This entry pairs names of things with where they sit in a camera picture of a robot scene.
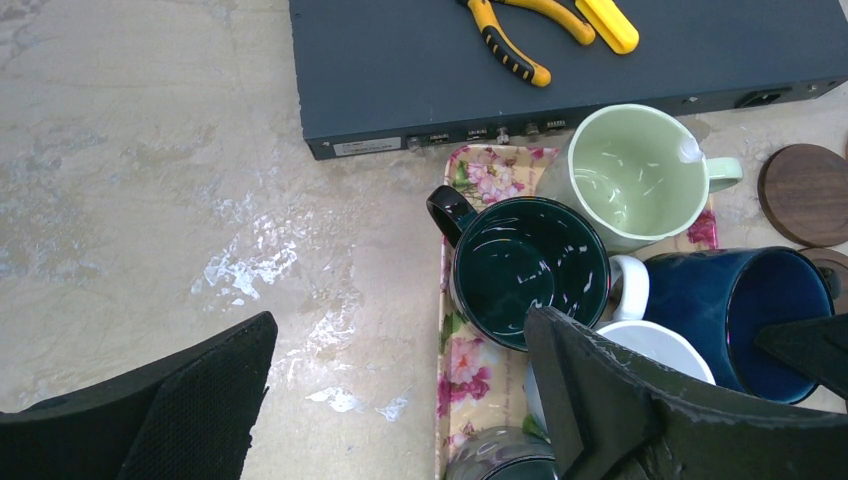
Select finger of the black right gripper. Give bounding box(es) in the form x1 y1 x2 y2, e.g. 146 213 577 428
755 314 847 399

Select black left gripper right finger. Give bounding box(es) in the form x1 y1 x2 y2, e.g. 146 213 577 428
524 307 847 479

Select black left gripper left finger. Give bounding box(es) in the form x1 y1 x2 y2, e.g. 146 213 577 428
1 312 278 479

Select dark walnut coaster middle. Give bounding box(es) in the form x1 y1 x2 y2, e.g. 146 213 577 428
800 248 847 314

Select dark walnut coaster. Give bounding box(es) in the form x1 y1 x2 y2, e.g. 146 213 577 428
800 248 847 314
757 143 847 248

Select dark walnut coaster back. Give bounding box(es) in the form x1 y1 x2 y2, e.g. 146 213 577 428
757 143 847 248

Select white mug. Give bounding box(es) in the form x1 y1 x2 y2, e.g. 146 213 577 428
523 254 718 432

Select navy blue mug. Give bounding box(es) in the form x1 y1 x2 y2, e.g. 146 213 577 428
644 246 835 404

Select dark green mug front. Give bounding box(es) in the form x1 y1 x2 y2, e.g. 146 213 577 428
443 426 559 480

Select dark green mug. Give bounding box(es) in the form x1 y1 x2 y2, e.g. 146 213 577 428
426 185 611 352
443 426 559 480

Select floral serving tray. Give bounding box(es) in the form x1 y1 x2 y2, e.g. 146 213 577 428
434 143 720 480

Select dark green mug back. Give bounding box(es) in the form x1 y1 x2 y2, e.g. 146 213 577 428
426 185 611 352

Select light green mug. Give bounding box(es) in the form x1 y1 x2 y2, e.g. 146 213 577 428
535 104 744 254

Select dark grey network switch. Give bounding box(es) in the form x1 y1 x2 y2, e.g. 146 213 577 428
290 1 847 160

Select yellow handled pliers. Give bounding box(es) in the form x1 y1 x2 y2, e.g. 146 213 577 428
457 0 596 88

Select yellow handled screwdriver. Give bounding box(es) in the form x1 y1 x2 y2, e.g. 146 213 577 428
575 0 640 55

